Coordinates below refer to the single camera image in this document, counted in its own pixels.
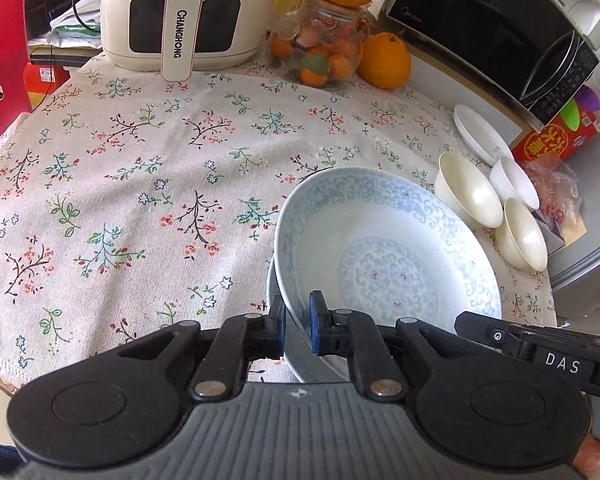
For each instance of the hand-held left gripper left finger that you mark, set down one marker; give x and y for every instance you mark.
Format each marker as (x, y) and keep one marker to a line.
(278, 329)

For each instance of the floral tablecloth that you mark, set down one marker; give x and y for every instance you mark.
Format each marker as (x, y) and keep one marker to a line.
(155, 185)

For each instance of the green silicone piece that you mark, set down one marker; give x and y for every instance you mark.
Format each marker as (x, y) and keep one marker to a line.
(572, 115)

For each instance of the cream bowl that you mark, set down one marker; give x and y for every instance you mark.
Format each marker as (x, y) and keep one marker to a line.
(522, 235)
(472, 195)

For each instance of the glass jar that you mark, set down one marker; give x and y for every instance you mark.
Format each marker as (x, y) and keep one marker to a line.
(335, 30)

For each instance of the clear plastic bag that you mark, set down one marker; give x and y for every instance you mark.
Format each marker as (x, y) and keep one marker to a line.
(555, 185)

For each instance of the plain white deep plate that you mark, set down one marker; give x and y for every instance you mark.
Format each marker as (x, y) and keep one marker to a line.
(270, 285)

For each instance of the white shallow plate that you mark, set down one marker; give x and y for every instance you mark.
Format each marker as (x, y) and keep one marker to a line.
(480, 132)

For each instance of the pile of small oranges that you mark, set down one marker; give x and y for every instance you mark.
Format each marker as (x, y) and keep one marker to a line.
(337, 62)

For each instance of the small white bowl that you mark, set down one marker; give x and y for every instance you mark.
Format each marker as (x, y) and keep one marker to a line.
(517, 180)

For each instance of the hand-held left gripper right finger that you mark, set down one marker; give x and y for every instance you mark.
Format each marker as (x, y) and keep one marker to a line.
(316, 326)

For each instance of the stack of papers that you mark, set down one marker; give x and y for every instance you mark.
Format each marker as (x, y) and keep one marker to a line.
(72, 25)

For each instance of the red plastic chair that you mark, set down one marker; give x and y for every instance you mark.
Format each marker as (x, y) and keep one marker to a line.
(2, 35)

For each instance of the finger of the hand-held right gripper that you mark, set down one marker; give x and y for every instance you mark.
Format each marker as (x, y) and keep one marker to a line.
(480, 327)

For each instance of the red cardboard box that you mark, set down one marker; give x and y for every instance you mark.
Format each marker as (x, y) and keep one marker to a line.
(545, 145)

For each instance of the blue patterned porcelain bowl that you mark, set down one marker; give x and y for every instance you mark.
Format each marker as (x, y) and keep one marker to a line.
(380, 220)

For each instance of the purple silicone piece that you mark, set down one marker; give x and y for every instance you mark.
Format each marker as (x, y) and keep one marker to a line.
(589, 97)

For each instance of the black microwave oven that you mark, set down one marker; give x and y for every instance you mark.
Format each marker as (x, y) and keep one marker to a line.
(480, 15)

